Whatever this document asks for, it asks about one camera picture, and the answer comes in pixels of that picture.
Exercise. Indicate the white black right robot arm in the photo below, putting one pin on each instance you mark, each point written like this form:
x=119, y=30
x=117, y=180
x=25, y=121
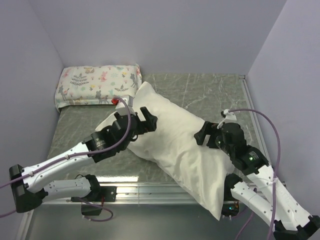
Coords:
x=287, y=219

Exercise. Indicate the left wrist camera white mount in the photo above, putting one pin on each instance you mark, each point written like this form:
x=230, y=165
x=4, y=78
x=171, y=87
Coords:
x=123, y=106

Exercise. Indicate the animal print patterned pillow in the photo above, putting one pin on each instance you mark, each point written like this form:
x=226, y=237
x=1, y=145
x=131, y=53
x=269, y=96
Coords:
x=96, y=85

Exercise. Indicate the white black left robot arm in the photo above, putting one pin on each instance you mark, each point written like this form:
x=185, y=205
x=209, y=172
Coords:
x=33, y=185

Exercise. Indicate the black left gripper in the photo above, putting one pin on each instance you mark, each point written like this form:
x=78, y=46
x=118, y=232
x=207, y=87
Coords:
x=150, y=124

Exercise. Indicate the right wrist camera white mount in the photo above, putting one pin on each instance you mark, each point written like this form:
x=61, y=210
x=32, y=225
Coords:
x=227, y=117

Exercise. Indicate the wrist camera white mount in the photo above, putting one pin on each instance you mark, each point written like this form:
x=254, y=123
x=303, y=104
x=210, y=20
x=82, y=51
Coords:
x=123, y=106
x=227, y=117

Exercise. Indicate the aluminium mounting rail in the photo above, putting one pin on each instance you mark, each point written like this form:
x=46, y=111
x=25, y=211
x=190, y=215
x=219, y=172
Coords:
x=125, y=195

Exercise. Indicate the cream satin pillowcase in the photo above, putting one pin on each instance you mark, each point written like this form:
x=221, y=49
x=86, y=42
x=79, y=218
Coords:
x=197, y=169

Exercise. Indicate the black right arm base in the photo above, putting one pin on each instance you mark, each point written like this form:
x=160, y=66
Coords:
x=230, y=208

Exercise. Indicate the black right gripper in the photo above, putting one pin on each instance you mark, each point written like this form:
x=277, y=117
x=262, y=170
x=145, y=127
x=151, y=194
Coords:
x=209, y=128

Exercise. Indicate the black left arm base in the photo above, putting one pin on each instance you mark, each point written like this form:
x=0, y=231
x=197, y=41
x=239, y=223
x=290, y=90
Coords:
x=93, y=203

